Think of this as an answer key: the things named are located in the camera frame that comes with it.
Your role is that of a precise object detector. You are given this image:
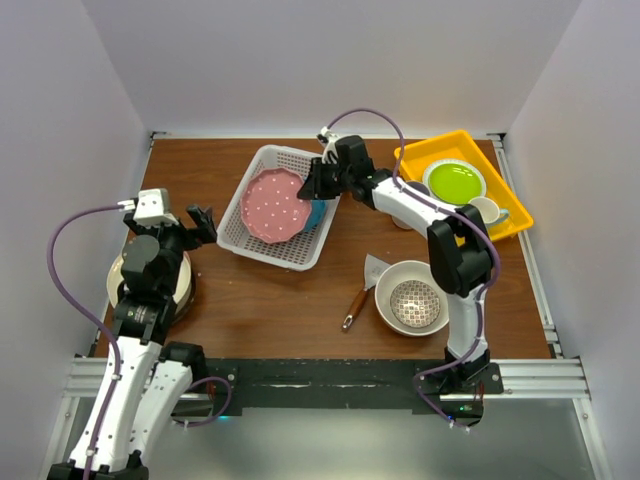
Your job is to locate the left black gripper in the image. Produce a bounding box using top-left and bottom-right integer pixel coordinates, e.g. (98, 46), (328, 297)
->
(124, 204), (215, 295)

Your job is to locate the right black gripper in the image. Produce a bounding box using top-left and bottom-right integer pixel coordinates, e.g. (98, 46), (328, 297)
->
(298, 157), (353, 201)

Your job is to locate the blue polka dot plate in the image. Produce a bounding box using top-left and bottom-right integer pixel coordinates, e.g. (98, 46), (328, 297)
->
(302, 197), (327, 233)

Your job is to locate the pink polka dot plate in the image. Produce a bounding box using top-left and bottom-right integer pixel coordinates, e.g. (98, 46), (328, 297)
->
(240, 168), (312, 244)

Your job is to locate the white perforated plastic basket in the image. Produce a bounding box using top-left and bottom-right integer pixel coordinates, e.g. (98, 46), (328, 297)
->
(217, 145), (340, 271)

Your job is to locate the cream bear print plate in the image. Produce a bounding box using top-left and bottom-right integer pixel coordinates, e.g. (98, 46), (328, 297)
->
(106, 249), (194, 319)

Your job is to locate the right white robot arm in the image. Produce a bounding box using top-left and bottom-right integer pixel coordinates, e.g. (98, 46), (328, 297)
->
(298, 131), (500, 393)

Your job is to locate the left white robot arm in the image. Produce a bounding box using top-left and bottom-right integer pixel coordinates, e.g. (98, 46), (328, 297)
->
(47, 197), (217, 479)

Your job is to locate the pink and cream plate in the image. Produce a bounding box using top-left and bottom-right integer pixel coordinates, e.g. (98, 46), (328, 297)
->
(171, 253), (196, 325)

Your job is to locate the pink mug purple interior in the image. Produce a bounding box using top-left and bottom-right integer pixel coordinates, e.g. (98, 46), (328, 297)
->
(392, 181), (431, 230)

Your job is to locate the green plate white rim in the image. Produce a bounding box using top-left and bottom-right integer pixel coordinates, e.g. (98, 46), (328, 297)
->
(422, 158), (487, 205)

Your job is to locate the white bowl patterned inside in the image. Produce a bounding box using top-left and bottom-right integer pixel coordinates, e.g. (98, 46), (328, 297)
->
(375, 260), (449, 337)

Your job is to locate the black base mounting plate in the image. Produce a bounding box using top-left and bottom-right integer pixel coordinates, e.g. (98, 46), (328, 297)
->
(171, 358), (505, 426)

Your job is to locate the light blue mug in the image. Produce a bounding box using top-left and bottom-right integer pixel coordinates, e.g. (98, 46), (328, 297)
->
(469, 196), (510, 230)

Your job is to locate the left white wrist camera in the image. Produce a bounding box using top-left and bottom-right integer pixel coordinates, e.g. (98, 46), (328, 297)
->
(117, 188), (178, 227)

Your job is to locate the wooden handle metal scraper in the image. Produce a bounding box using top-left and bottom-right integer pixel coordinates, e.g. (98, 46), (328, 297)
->
(341, 254), (389, 333)

